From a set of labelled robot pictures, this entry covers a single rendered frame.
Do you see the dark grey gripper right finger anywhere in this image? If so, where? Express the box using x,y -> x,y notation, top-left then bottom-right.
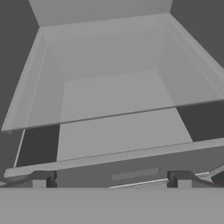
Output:
166,171 -> 222,189

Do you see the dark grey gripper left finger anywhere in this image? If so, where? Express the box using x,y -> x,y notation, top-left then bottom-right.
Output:
0,171 -> 58,189

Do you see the grey fridge drawer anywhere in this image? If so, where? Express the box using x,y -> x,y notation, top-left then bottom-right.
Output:
3,107 -> 224,189

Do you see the clear glass fridge shelf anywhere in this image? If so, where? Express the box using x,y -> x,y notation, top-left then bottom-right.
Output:
1,12 -> 224,133

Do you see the silver drawer handle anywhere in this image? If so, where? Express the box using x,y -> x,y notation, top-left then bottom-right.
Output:
108,167 -> 171,189

